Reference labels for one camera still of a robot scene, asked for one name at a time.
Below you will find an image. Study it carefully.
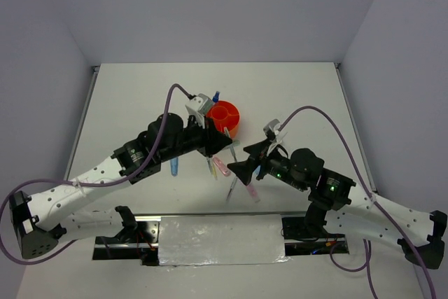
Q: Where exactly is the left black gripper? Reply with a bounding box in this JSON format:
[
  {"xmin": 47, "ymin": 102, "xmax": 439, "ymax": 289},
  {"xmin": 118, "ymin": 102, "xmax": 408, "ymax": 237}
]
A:
[{"xmin": 159, "ymin": 113, "xmax": 232, "ymax": 162}]

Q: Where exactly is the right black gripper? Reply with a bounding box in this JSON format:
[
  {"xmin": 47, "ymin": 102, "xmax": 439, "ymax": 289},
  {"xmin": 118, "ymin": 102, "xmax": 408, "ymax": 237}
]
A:
[{"xmin": 226, "ymin": 137, "xmax": 307, "ymax": 191}]

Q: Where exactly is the grey thin pen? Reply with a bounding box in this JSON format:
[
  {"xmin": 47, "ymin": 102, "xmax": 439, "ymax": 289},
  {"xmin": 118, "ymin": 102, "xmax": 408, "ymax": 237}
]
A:
[{"xmin": 223, "ymin": 127, "xmax": 237, "ymax": 162}]

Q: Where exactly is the yellow thin highlighter pen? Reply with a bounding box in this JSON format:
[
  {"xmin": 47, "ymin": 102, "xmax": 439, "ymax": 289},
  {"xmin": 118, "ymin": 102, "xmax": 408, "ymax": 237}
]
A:
[{"xmin": 206, "ymin": 158, "xmax": 218, "ymax": 180}]

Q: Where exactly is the pink translucent correction tape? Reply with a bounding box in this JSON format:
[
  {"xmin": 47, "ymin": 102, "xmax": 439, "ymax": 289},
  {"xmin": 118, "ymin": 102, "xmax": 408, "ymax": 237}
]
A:
[{"xmin": 213, "ymin": 156, "xmax": 231, "ymax": 176}]

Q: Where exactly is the grey purple pen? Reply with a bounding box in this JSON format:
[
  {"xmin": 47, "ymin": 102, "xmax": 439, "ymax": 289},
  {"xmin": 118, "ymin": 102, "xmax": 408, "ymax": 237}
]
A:
[{"xmin": 225, "ymin": 177, "xmax": 239, "ymax": 202}]

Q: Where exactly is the blue white pen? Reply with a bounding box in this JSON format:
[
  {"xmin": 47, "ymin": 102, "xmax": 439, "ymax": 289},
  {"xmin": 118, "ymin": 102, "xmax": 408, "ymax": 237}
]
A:
[{"xmin": 212, "ymin": 91, "xmax": 220, "ymax": 104}]

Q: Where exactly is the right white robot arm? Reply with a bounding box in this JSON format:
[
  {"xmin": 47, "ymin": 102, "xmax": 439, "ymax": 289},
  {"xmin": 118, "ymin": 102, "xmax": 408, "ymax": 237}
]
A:
[{"xmin": 227, "ymin": 141, "xmax": 447, "ymax": 270}]

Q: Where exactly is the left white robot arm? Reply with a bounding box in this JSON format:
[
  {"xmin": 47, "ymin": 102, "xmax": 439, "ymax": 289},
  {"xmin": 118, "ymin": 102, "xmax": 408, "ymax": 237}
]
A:
[{"xmin": 8, "ymin": 113, "xmax": 232, "ymax": 263}]

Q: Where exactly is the orange round desk organizer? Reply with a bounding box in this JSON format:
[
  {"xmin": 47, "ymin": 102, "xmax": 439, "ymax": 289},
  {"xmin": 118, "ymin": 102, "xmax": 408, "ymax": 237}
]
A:
[{"xmin": 206, "ymin": 100, "xmax": 240, "ymax": 139}]

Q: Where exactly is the pink purple highlighter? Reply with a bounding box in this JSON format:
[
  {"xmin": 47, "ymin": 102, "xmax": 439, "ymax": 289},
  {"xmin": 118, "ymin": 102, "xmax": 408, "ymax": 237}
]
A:
[{"xmin": 246, "ymin": 183, "xmax": 260, "ymax": 203}]

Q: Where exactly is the blue translucent correction tape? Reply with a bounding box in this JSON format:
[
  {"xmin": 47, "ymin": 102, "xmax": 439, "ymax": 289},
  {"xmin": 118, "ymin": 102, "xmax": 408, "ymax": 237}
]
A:
[{"xmin": 170, "ymin": 158, "xmax": 179, "ymax": 176}]

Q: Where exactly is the silver tape sheet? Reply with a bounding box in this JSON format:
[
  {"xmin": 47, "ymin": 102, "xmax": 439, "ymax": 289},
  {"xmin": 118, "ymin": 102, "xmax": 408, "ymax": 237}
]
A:
[{"xmin": 158, "ymin": 214, "xmax": 288, "ymax": 266}]

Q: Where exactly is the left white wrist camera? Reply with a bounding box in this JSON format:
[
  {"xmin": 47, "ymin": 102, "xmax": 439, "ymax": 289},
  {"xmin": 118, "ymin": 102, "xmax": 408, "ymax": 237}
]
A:
[{"xmin": 185, "ymin": 93, "xmax": 214, "ymax": 128}]

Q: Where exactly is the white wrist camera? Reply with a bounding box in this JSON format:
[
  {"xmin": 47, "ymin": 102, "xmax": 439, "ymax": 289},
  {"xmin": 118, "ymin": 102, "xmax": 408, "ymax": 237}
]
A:
[
  {"xmin": 185, "ymin": 93, "xmax": 214, "ymax": 128},
  {"xmin": 263, "ymin": 119, "xmax": 286, "ymax": 151}
]

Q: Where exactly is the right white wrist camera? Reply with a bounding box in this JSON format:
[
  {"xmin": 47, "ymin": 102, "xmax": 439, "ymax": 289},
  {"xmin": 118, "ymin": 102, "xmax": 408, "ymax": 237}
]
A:
[{"xmin": 263, "ymin": 119, "xmax": 286, "ymax": 151}]

